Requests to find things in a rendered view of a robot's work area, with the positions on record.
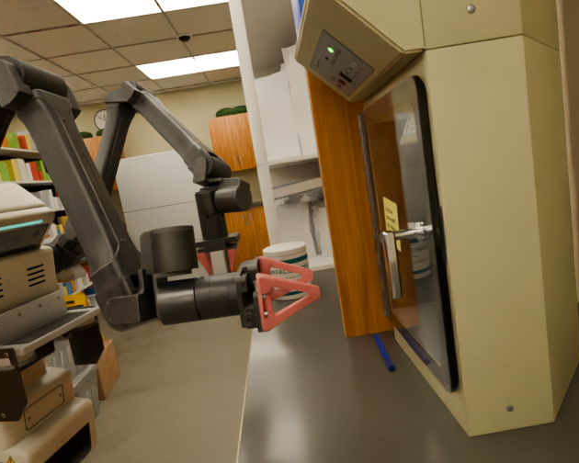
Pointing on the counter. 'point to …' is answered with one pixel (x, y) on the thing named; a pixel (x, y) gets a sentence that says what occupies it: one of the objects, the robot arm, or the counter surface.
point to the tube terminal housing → (501, 207)
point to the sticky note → (391, 218)
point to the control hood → (363, 36)
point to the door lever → (396, 255)
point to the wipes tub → (295, 251)
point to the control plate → (339, 61)
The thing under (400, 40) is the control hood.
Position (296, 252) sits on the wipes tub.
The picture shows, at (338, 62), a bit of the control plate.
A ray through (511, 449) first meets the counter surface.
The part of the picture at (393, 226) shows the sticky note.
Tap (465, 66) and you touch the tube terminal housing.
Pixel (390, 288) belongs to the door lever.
